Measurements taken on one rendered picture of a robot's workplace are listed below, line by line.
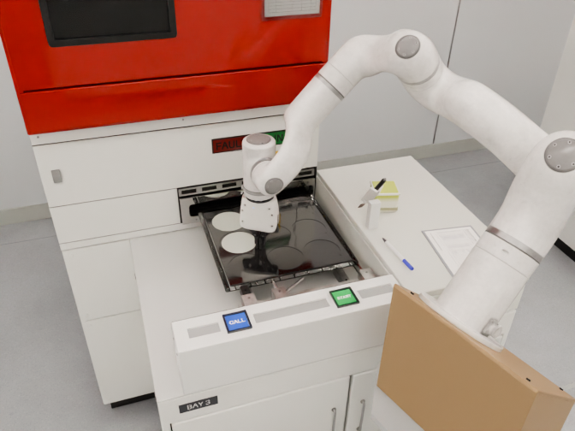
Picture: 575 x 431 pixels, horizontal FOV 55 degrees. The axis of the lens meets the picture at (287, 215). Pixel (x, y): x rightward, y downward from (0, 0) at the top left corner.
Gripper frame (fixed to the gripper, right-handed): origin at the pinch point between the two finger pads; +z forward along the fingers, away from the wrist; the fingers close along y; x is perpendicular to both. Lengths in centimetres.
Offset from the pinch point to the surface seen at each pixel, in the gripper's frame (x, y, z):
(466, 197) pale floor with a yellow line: 193, 75, 92
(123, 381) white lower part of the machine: -4, -52, 74
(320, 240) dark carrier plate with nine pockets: 7.3, 15.8, 2.1
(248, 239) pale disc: 2.2, -4.2, 1.9
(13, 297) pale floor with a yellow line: 39, -137, 92
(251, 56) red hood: 19, -8, -46
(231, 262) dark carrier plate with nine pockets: -8.8, -5.5, 2.1
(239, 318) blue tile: -34.4, 5.7, -4.4
